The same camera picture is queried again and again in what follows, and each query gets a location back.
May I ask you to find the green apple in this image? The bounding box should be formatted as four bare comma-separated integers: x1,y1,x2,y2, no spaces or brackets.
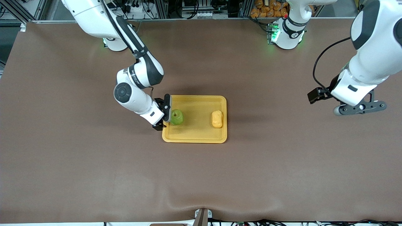
170,109,184,126

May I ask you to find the yellow bread piece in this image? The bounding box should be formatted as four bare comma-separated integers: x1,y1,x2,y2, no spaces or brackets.
211,110,224,128

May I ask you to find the yellow plastic tray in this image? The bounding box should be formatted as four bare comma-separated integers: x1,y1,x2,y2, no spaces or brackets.
162,95,227,144

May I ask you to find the orange produce pile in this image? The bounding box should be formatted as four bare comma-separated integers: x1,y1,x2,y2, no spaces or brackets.
250,0,289,18

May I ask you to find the white power strip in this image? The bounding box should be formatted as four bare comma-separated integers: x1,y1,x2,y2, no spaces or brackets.
194,11,218,19

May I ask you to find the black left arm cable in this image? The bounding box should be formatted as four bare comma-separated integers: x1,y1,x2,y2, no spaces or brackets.
312,37,351,93

